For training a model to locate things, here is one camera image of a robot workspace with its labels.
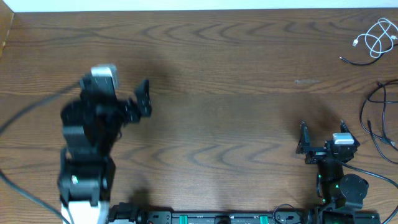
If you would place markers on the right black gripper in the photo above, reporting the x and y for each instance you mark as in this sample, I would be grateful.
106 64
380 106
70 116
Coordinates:
316 153

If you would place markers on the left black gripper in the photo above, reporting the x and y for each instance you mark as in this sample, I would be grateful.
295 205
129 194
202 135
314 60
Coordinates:
135 111

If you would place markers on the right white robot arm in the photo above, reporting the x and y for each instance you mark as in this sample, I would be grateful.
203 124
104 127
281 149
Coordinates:
342 194

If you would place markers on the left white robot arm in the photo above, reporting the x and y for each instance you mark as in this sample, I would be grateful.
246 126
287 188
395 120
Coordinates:
91 126

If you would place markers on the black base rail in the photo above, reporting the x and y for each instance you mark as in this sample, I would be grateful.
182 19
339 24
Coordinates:
130 213

